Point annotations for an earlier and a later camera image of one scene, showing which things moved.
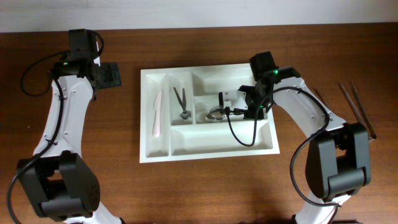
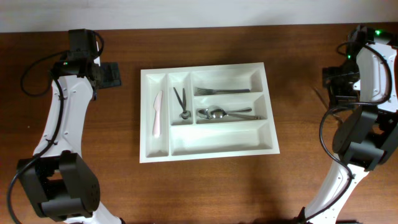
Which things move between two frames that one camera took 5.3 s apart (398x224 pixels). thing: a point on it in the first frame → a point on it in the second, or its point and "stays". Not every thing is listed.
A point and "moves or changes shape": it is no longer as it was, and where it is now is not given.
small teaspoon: x=184 y=114 stays
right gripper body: x=254 y=98 → x=341 y=79
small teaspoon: x=185 y=114 stays
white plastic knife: x=157 y=106 stays
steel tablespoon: x=217 y=116 moves or changes shape
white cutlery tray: x=180 y=119 stays
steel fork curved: x=319 y=93 → x=331 y=105
